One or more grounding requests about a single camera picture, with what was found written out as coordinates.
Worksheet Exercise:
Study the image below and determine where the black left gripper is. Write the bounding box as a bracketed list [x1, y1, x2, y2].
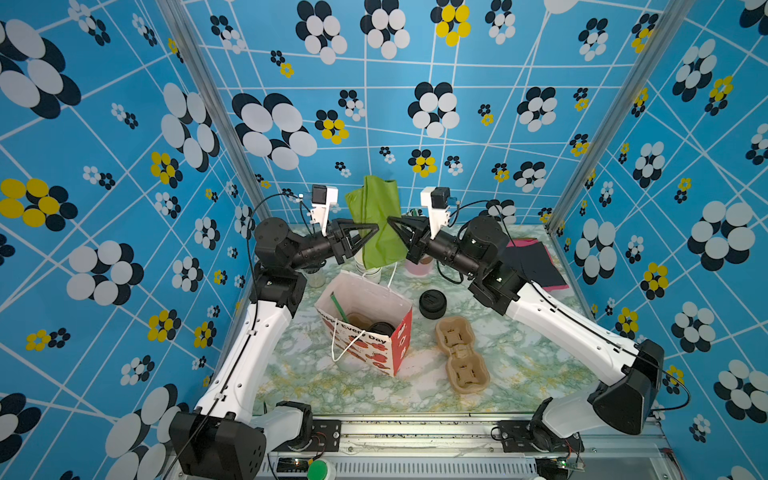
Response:
[288, 220, 377, 276]

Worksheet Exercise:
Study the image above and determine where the green straw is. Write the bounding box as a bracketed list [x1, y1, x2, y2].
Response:
[330, 292, 348, 323]

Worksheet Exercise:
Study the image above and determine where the red white paper gift bag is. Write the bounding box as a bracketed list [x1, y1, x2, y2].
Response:
[315, 271, 413, 377]

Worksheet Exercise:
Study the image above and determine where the black cup lid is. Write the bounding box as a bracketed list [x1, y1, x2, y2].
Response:
[368, 321, 396, 337]

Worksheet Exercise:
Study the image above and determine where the brown pulp cup carrier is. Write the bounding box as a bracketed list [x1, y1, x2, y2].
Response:
[435, 316, 490, 394]

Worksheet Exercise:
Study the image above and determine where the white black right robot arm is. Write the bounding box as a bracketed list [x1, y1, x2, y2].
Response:
[388, 216, 664, 450]

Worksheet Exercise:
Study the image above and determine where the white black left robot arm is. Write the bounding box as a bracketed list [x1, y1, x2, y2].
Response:
[168, 217, 379, 479]

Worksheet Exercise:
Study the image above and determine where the pink straw holder cup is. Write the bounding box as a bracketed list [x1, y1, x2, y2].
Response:
[405, 256, 434, 277]

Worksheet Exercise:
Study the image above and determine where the stack of white paper cups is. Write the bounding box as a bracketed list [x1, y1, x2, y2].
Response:
[356, 264, 382, 284]

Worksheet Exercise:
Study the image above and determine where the clear jar black lid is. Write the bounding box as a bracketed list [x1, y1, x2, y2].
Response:
[305, 269, 326, 288]

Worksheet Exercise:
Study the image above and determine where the black felt sheet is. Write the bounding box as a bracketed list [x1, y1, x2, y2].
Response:
[500, 242, 569, 290]

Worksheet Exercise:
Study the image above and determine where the green push button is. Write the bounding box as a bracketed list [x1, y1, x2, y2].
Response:
[307, 459, 337, 480]

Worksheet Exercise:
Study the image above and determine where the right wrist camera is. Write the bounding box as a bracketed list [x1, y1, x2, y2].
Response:
[420, 187, 450, 239]

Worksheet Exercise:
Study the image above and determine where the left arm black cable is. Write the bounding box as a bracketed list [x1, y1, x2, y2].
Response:
[161, 191, 316, 480]

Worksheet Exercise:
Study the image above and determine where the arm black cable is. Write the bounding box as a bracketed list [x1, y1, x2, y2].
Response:
[161, 191, 316, 480]
[434, 199, 692, 414]

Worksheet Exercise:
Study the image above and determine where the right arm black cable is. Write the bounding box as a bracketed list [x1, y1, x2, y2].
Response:
[434, 199, 692, 414]

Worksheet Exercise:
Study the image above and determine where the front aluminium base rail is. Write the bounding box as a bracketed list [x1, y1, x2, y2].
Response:
[245, 414, 685, 479]

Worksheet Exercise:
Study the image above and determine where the left aluminium frame post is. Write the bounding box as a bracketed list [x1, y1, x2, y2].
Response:
[157, 0, 272, 222]

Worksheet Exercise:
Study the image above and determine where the aluminium frame post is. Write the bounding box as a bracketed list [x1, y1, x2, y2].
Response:
[546, 0, 695, 237]
[157, 0, 272, 222]

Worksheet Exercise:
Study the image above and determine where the right aluminium frame post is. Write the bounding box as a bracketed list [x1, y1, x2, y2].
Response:
[546, 0, 695, 237]

